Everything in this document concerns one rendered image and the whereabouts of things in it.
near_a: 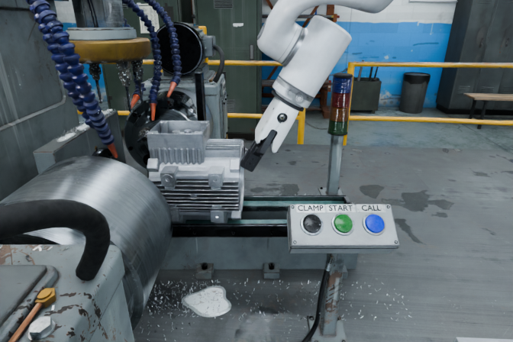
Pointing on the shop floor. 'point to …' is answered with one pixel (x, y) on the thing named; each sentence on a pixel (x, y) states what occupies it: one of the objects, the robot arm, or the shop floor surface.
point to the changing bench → (487, 103)
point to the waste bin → (414, 91)
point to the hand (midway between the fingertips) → (250, 160)
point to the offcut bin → (366, 92)
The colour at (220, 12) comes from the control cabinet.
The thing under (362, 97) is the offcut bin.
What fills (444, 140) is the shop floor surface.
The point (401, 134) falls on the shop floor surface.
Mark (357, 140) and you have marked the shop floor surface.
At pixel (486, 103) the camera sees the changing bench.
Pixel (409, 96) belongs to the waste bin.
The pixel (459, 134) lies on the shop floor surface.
